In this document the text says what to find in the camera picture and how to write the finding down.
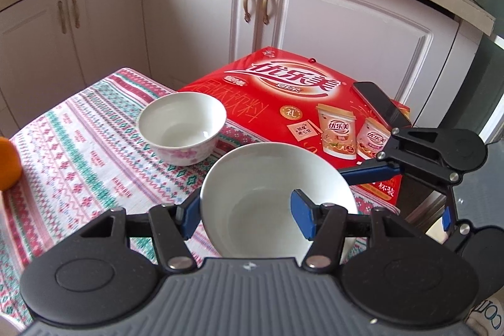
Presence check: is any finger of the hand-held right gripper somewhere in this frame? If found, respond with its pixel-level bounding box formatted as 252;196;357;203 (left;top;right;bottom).
339;127;462;186
441;183;472;254

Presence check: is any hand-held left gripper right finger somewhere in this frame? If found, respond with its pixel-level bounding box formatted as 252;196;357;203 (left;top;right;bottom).
290;190;399;271

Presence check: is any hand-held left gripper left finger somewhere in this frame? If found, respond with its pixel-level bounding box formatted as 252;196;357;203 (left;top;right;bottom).
80;188;202;274

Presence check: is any pink flower print bowl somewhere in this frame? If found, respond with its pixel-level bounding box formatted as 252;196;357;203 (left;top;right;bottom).
199;142;358;259
138;92;228;166

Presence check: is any black smartphone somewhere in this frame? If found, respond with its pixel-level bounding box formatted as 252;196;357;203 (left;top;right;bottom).
352;81;412;130

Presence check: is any silver refrigerator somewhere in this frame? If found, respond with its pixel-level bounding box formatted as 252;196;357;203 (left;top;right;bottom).
453;0;504;230

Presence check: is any white fleece clothing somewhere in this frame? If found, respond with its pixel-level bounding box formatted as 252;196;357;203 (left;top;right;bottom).
465;294;504;336

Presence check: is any red drink gift box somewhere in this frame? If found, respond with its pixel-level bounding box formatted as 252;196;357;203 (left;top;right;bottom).
177;47;412;211

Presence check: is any patterned red green tablecloth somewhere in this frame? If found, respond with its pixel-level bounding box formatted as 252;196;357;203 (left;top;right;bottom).
0;67;375;326

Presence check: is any white cabinet door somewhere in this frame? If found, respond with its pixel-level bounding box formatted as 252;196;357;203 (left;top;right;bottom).
260;0;462;124
0;0;86;140
65;0;152;89
141;0;269;94

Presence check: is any plain orange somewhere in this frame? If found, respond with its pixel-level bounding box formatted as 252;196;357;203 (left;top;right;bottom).
0;136;21;191

